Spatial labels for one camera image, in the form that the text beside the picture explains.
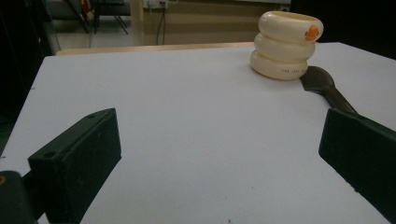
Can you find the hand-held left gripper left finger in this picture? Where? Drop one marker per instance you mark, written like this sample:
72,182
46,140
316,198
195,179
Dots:
77,161

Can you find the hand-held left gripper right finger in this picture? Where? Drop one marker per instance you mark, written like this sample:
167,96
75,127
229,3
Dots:
364,161

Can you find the cream ribbed cup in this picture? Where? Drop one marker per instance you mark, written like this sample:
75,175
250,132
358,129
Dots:
281,53

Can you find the black curtain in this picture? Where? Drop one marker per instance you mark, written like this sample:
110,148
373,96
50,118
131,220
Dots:
18,62

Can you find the white board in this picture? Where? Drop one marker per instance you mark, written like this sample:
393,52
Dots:
202,118

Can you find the black stand legs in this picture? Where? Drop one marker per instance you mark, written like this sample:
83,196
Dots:
116,17

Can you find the white power outlet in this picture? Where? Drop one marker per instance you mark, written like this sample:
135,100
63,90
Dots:
154,3

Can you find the light wooden shelf unit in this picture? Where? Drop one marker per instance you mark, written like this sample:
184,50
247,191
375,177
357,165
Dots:
202,25

